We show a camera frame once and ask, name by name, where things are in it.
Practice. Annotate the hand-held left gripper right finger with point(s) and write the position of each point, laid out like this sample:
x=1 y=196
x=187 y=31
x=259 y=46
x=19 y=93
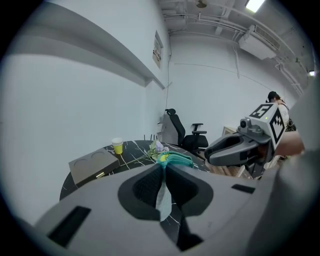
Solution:
x=225 y=212

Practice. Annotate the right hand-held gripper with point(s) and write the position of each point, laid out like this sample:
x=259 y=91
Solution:
x=272 y=120

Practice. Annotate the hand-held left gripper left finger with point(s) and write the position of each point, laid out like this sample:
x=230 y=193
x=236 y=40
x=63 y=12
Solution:
x=105 y=200

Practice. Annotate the person's right forearm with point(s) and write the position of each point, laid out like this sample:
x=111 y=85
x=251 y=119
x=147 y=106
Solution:
x=291 y=143

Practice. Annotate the light wooden desk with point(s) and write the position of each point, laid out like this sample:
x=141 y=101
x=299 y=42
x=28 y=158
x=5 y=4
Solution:
x=228 y=130

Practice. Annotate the black office chair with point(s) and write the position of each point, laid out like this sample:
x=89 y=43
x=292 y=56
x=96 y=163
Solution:
x=192 y=142

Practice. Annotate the grey flat box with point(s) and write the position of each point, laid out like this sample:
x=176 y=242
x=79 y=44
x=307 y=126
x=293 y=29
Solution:
x=92 y=165

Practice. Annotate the yellow paper cup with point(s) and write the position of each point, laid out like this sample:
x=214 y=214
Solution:
x=117 y=147

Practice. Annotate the white folding rack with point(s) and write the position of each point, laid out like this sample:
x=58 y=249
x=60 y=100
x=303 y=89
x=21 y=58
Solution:
x=167 y=127

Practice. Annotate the artificial flower bunch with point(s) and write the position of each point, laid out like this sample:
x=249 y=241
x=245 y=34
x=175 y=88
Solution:
x=156 y=148

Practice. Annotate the white router with black antennas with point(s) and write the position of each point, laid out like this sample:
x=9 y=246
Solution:
x=150 y=137

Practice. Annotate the white ceiling air conditioner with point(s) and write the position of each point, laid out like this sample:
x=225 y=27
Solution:
x=257 y=42

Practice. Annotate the ceiling light panel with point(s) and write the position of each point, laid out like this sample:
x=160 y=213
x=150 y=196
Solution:
x=254 y=5

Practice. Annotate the wall poster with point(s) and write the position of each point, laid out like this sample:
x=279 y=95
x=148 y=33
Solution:
x=157 y=50

